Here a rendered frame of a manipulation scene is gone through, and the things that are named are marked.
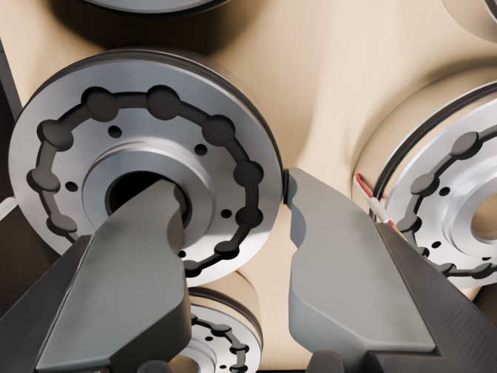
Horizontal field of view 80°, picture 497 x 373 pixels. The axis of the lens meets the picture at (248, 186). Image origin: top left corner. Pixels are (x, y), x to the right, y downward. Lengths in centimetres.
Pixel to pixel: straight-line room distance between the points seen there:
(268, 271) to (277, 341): 7
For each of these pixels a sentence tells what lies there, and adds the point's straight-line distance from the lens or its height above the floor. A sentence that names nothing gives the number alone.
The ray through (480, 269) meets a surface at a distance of 19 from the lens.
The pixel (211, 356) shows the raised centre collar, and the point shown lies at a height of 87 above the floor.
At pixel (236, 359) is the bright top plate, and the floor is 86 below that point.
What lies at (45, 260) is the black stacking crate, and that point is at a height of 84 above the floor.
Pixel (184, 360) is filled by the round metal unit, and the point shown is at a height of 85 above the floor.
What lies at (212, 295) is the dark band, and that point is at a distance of 16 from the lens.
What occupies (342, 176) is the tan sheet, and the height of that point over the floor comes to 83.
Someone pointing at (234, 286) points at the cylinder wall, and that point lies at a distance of 18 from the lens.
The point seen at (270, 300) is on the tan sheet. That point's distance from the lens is 21.
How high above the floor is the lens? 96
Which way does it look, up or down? 59 degrees down
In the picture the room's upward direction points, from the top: 174 degrees clockwise
